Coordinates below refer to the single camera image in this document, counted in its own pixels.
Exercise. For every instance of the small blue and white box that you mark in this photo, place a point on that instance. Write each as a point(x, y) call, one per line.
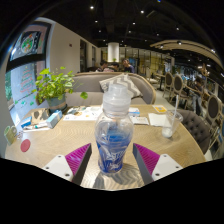
point(26, 122)

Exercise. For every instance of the white and blue tissue box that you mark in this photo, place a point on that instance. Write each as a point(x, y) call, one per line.
point(53, 120)

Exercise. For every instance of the clear plastic cup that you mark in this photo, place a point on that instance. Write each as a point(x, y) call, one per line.
point(170, 128)

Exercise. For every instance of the white round pillar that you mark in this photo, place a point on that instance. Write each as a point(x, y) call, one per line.
point(113, 51)

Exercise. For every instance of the flat round red coaster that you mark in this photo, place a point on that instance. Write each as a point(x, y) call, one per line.
point(25, 145)

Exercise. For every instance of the white paper napkin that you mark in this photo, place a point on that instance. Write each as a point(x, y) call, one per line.
point(156, 119)

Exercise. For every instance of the group of dining chairs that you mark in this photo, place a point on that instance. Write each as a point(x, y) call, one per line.
point(213, 106)

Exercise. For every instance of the small printed leaflet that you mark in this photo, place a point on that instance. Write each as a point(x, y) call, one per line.
point(140, 120)

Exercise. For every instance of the grey tufted armchair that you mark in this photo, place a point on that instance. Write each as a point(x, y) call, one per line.
point(196, 128)

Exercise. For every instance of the ceiling spot lights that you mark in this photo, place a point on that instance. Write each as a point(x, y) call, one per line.
point(142, 12)

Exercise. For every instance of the white drinking straw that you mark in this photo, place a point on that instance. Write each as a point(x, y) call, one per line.
point(176, 103)

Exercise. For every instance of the person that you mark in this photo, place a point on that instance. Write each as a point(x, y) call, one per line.
point(127, 66)
point(199, 88)
point(102, 66)

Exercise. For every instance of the clear bottle with blue label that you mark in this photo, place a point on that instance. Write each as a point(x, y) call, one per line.
point(113, 133)

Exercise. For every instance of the yellow card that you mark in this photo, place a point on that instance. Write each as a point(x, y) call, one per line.
point(160, 109)

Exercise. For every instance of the printed paper brochure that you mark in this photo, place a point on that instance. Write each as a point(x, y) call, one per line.
point(81, 114)

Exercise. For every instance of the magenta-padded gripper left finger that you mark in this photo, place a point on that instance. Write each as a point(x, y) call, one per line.
point(60, 166)

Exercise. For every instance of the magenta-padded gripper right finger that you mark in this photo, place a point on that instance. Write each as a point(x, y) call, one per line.
point(163, 166)

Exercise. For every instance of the window with tree decals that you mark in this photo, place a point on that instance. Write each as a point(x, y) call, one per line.
point(25, 83)

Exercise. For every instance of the green potted plant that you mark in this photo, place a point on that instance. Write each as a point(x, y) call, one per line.
point(53, 87)

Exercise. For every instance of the food picture wall poster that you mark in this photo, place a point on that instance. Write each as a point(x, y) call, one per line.
point(30, 43)

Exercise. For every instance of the grey chevron cushion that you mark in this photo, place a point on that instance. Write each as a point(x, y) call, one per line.
point(128, 84)

